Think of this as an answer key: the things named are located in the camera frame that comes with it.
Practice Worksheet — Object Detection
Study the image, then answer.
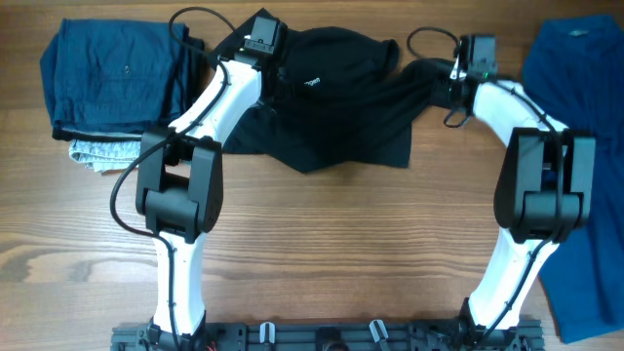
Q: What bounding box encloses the right grey rail clip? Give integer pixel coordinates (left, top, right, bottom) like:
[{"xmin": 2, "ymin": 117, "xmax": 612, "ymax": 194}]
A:
[{"xmin": 369, "ymin": 319, "xmax": 390, "ymax": 351}]

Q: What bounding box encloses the folded light grey garment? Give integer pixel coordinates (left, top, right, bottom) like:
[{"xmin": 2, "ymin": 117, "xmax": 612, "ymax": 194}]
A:
[{"xmin": 68, "ymin": 140, "xmax": 140, "ymax": 173}]

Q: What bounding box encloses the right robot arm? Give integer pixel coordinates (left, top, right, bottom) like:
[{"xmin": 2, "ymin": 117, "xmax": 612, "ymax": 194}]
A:
[{"xmin": 437, "ymin": 34, "xmax": 596, "ymax": 348}]

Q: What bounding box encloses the left grey rail clip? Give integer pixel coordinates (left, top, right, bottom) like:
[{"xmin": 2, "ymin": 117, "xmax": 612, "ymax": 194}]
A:
[{"xmin": 259, "ymin": 322, "xmax": 276, "ymax": 344}]

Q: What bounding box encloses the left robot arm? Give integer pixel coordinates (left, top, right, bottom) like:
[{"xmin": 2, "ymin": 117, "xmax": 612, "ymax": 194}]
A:
[{"xmin": 111, "ymin": 16, "xmax": 287, "ymax": 350}]

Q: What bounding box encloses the folded dark blue garment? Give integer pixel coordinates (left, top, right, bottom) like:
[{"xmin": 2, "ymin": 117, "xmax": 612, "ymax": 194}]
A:
[{"xmin": 39, "ymin": 18, "xmax": 196, "ymax": 137}]

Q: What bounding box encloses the black polo shirt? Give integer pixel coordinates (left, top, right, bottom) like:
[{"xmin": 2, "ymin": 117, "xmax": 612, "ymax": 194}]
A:
[{"xmin": 223, "ymin": 26, "xmax": 438, "ymax": 173}]

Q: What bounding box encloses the grey rail clip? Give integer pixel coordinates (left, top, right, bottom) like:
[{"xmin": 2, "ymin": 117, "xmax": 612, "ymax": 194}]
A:
[
  {"xmin": 259, "ymin": 322, "xmax": 276, "ymax": 344},
  {"xmin": 369, "ymin": 319, "xmax": 390, "ymax": 351}
]

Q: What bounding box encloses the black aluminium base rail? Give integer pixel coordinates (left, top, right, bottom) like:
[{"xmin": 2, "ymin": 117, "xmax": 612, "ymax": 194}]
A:
[{"xmin": 110, "ymin": 319, "xmax": 546, "ymax": 351}]

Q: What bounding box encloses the blue polo shirt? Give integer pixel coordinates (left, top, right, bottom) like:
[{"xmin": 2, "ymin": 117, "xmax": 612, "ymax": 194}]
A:
[{"xmin": 523, "ymin": 15, "xmax": 623, "ymax": 343}]

